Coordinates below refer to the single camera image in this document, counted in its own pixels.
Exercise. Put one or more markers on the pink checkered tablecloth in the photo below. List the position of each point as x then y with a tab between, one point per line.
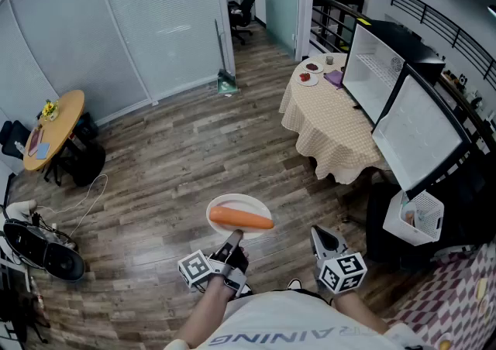
453	294

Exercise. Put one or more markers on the white plate with strawberries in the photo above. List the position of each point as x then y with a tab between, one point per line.
308	79

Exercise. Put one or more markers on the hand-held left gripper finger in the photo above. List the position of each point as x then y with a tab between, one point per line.
232	242

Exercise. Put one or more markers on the yellow flower bunch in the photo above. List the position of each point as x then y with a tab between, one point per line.
49	109

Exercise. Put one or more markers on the white oval plate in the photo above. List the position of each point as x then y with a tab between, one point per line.
248	203

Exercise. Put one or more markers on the black railing with wooden handrail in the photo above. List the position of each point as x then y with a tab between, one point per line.
329	15

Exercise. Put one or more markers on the orange carrot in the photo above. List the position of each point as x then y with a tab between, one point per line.
240	218

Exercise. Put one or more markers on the purple cloth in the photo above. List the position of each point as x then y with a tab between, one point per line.
334	78

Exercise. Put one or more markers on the person's left forearm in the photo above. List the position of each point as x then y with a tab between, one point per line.
201	313

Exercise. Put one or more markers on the small glass cup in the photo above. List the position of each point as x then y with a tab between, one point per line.
329	59

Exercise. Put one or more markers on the black office chair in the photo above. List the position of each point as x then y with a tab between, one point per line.
244	7

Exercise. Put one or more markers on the round wooden table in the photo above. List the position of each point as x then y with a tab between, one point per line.
58	127

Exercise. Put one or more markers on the frosted glass door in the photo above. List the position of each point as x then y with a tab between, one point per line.
281	4

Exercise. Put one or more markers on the white plate with red beans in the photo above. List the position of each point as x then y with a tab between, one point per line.
314	67

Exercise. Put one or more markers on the round table with checkered cloth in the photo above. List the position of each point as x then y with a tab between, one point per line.
329	124

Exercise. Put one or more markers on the red book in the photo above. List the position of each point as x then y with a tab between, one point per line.
35	141

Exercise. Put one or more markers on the blue notebook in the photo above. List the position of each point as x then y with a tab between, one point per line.
42	149

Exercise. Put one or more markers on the white plastic basket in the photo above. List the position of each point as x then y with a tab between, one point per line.
426	217

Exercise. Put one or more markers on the black round stool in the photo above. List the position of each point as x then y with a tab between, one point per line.
91	164

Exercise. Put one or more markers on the person's right forearm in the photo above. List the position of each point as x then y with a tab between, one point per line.
356	313

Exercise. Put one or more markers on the black mini fridge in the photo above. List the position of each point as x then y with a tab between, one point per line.
372	69

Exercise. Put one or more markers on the black round device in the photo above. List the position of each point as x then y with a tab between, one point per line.
58	255

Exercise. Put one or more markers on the person's black white shoe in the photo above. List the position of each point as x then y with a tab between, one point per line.
294	284

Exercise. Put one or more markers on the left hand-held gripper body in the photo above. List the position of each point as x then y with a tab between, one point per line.
195	265

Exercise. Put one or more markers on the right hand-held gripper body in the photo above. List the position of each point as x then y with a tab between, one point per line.
343	273

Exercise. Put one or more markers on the person's white printed shirt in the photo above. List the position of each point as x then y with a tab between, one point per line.
294	325

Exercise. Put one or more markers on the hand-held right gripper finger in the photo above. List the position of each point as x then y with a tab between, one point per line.
337	244
317	244

